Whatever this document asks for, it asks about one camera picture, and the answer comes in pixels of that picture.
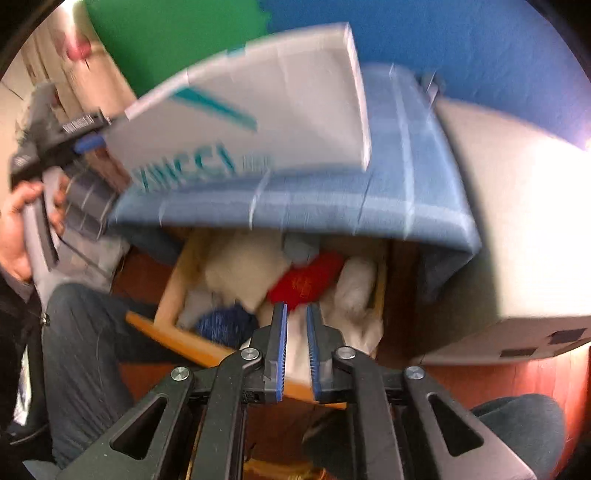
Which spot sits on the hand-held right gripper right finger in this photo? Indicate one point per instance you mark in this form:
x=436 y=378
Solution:
x=316 y=350

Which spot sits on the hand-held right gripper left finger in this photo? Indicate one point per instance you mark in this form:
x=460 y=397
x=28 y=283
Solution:
x=277 y=350

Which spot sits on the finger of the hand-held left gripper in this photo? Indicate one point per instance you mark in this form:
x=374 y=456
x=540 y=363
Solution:
x=104 y=120
x=87 y=145

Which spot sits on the dark blue garment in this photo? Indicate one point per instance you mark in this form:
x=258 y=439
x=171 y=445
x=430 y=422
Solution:
x=221 y=325

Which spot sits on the red underwear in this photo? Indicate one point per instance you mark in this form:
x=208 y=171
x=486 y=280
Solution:
x=304 y=281

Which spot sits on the wooden drawer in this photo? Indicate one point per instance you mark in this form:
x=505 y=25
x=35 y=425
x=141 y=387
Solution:
x=184 y=337

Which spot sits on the white shoe box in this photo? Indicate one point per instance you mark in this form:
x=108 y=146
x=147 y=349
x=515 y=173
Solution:
x=277 y=115

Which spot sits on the person's left forearm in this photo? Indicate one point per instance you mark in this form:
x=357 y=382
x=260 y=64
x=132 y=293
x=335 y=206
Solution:
x=18 y=304

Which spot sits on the person's left hand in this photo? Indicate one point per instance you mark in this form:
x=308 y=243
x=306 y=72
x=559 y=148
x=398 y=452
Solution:
x=14 y=240

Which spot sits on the floral beige curtain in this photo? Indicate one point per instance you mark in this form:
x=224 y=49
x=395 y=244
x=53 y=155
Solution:
x=92 y=78

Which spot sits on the grey checked bedding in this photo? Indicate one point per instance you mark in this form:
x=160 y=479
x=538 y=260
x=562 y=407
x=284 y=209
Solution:
x=87 y=203

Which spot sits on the green foam mat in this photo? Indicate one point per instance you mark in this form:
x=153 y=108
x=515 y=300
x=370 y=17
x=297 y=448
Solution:
x=161 y=41

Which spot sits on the blue checked cloth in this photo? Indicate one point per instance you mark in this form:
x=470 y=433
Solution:
x=369 y=207

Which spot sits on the person's left leg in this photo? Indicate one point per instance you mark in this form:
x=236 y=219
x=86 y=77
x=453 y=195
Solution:
x=92 y=350

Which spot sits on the person's leg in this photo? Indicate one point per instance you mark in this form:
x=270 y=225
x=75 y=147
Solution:
x=517 y=424
x=92 y=350

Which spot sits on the person's right leg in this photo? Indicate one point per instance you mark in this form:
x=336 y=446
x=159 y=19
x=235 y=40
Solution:
x=517 y=424

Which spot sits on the large grey box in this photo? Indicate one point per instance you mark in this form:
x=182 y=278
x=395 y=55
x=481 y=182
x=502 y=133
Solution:
x=521 y=230

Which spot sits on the blue foam mat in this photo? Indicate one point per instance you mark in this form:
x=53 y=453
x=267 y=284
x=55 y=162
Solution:
x=461 y=46

